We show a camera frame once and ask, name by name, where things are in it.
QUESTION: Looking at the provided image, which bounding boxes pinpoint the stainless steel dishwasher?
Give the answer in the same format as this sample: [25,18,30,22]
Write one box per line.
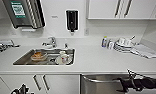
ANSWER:
[80,73,143,94]

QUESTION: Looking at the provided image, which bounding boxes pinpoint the steel kitchen sink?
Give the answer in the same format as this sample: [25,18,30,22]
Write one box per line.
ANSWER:
[12,47,76,67]

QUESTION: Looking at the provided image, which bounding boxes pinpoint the stack of white plates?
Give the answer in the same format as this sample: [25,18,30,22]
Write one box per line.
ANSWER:
[112,36,137,54]

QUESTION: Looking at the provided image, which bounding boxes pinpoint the white base cabinet row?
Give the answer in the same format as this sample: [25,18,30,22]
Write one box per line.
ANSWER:
[0,72,81,94]

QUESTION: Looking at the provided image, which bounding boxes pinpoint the brown bowl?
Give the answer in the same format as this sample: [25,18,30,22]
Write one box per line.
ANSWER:
[30,50,49,62]

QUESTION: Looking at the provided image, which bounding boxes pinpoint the small white bottle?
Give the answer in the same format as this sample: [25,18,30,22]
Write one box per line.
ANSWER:
[107,38,115,50]

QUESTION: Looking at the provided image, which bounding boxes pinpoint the white cup on plate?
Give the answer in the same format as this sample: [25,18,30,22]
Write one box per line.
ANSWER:
[55,50,74,66]

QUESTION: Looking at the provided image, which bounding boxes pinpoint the chrome sink faucet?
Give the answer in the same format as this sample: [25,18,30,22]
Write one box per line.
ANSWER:
[41,36,58,49]

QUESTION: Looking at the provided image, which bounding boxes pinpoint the steel paper towel dispenser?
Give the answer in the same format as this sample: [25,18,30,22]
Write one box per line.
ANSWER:
[1,0,47,30]

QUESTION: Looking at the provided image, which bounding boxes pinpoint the black soap dispenser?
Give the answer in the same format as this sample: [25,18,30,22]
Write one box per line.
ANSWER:
[65,9,80,34]

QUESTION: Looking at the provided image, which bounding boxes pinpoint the white wall outlet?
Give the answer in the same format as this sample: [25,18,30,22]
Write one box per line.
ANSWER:
[84,27,90,36]

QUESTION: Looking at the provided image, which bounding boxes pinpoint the white wall cabinet three doors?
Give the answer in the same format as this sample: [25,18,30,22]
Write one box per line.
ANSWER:
[86,0,156,20]

